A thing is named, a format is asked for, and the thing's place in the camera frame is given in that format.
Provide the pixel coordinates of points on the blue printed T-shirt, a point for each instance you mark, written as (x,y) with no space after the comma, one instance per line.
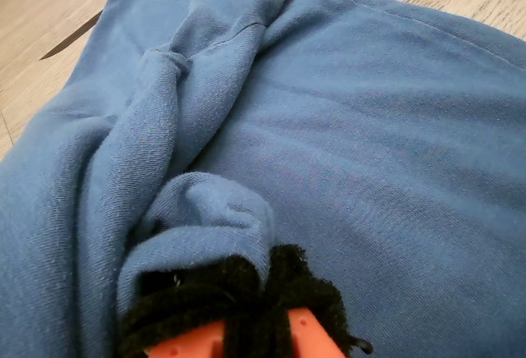
(328,128)

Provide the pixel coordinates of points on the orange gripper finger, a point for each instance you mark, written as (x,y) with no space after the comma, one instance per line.
(304,292)
(197,292)

